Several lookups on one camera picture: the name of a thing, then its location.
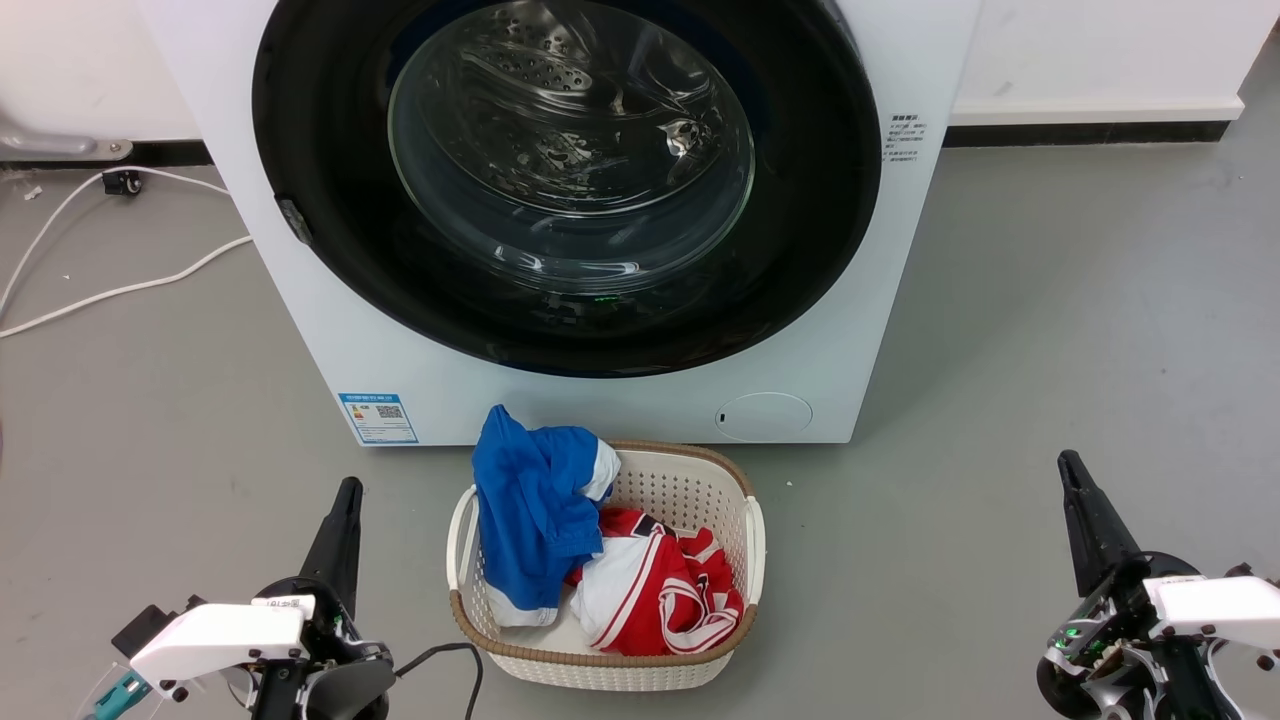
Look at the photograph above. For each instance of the blue energy label sticker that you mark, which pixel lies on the blue energy label sticker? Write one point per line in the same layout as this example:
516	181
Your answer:
379	418

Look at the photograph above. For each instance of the black text sticker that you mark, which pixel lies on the black text sticker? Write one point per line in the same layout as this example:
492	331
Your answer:
904	138

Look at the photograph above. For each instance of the red and white garment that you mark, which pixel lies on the red and white garment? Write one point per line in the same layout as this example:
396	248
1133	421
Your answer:
655	590

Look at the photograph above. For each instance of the round black glass washer door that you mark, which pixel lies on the round black glass washer door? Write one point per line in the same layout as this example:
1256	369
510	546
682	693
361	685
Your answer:
810	230

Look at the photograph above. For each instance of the round white filter cover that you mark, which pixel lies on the round white filter cover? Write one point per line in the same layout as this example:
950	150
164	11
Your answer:
763	416

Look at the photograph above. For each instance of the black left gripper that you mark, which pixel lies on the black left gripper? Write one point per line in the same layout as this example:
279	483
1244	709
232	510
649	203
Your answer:
345	670

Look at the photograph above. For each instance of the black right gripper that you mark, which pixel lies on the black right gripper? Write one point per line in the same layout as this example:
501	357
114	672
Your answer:
1110	650

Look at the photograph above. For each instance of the small black floor plug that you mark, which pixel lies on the small black floor plug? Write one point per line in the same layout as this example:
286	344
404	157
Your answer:
121	182

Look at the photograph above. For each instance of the blue and white garment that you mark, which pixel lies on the blue and white garment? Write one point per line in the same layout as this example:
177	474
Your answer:
535	500

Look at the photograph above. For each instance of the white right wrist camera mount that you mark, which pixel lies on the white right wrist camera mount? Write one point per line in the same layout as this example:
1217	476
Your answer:
1215	604

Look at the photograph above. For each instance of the white front-load washing machine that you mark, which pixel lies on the white front-load washing machine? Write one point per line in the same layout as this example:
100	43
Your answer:
620	410

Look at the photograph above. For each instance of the white woven-rim laundry basket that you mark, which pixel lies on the white woven-rim laundry basket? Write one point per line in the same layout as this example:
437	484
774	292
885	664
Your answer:
690	490

